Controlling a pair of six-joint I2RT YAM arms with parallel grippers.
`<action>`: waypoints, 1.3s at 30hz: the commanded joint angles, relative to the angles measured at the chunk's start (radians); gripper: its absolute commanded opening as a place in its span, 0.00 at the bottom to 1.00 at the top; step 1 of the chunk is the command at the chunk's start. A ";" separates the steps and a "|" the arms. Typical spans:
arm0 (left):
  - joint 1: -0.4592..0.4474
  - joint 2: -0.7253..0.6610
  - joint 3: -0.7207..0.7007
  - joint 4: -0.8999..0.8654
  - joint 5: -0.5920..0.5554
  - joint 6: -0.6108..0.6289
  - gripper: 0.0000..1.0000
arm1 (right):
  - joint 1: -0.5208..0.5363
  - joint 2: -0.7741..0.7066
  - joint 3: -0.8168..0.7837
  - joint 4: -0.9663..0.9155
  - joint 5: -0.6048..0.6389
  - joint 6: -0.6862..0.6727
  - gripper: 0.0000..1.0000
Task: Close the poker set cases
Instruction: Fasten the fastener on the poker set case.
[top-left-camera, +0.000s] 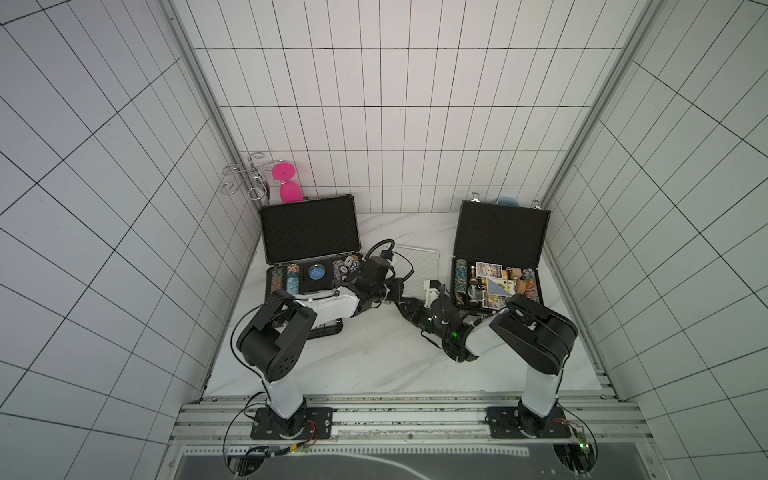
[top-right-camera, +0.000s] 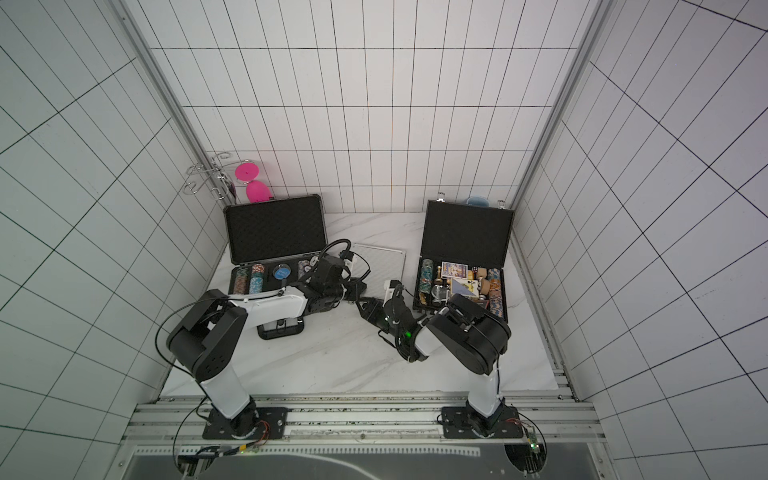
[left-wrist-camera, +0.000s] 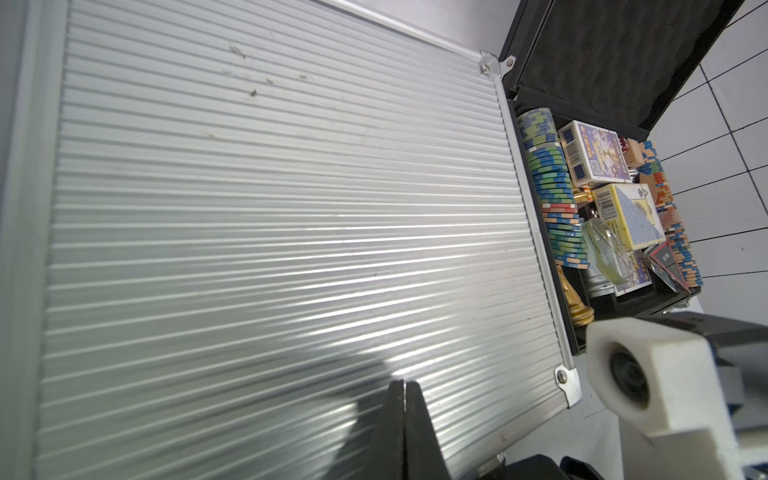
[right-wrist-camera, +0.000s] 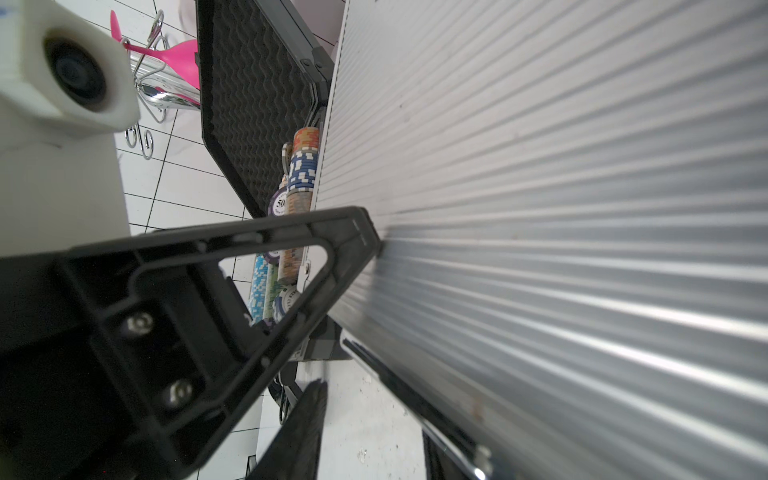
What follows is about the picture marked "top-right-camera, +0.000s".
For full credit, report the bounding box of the silver poker case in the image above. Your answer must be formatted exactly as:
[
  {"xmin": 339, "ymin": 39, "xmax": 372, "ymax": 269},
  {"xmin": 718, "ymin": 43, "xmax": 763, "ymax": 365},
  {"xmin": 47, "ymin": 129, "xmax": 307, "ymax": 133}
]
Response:
[{"xmin": 351, "ymin": 243, "xmax": 406, "ymax": 300}]

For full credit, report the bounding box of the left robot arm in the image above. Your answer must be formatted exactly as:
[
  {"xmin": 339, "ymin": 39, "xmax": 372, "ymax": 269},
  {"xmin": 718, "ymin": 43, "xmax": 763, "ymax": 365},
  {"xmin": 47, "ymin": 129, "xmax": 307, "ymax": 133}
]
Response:
[{"xmin": 166, "ymin": 254, "xmax": 370, "ymax": 425}]

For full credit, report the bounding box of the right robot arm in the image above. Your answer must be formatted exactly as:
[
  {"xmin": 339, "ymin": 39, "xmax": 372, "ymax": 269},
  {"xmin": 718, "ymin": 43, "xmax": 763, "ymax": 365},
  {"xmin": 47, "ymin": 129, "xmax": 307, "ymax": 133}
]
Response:
[{"xmin": 356, "ymin": 294, "xmax": 511, "ymax": 423}]

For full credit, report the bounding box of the left black poker case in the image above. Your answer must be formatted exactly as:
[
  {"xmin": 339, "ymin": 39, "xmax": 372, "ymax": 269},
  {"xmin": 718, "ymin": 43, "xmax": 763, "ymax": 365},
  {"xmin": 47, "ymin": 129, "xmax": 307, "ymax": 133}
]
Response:
[{"xmin": 224, "ymin": 194, "xmax": 328, "ymax": 340}]

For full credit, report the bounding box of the black poker case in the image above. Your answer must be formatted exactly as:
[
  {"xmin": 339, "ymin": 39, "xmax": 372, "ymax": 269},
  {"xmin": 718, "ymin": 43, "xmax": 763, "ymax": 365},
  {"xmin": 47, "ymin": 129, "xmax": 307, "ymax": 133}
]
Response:
[
  {"xmin": 412, "ymin": 200, "xmax": 513, "ymax": 319},
  {"xmin": 224, "ymin": 194, "xmax": 328, "ymax": 340}
]

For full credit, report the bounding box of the right black poker case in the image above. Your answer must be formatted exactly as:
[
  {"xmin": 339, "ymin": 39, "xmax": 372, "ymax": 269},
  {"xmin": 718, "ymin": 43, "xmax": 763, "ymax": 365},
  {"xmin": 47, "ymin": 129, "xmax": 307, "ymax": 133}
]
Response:
[{"xmin": 412, "ymin": 200, "xmax": 513, "ymax": 319}]

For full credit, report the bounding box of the pink hourglass object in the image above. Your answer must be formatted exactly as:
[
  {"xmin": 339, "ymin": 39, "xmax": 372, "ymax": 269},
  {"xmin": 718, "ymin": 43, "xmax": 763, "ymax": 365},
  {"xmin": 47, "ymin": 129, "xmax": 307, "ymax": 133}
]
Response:
[{"xmin": 234, "ymin": 162, "xmax": 273, "ymax": 203}]

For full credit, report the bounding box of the blue round object behind case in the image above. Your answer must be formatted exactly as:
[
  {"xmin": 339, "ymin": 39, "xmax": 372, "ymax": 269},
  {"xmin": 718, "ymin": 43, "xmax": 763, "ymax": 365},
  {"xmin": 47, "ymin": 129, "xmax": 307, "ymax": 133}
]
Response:
[{"xmin": 465, "ymin": 196, "xmax": 490, "ymax": 208}]

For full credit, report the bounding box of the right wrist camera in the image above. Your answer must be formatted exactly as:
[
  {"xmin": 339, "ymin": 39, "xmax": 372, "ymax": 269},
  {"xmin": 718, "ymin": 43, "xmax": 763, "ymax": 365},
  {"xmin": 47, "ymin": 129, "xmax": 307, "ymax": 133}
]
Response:
[{"xmin": 384, "ymin": 280, "xmax": 404, "ymax": 303}]

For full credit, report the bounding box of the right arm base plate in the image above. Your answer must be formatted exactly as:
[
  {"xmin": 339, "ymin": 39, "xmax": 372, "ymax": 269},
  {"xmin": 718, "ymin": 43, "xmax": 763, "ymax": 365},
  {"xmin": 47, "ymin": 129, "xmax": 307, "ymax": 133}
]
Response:
[{"xmin": 436, "ymin": 405, "xmax": 525, "ymax": 440}]

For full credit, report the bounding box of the chrome wire wall rack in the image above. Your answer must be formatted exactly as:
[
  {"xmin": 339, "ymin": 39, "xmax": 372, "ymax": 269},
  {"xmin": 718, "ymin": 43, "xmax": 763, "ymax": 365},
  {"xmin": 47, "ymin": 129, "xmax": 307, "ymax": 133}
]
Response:
[{"xmin": 181, "ymin": 151, "xmax": 237, "ymax": 204}]

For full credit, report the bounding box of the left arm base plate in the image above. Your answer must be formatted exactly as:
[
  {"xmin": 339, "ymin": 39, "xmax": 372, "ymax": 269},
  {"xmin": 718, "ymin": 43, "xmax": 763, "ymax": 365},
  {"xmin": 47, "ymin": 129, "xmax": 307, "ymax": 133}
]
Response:
[{"xmin": 202, "ymin": 407, "xmax": 289, "ymax": 441}]

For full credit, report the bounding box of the aluminium mounting rail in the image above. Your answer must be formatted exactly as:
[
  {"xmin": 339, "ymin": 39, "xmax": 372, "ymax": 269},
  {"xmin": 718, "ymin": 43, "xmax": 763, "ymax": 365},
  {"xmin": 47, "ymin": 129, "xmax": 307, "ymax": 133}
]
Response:
[{"xmin": 123, "ymin": 392, "xmax": 606, "ymax": 450}]

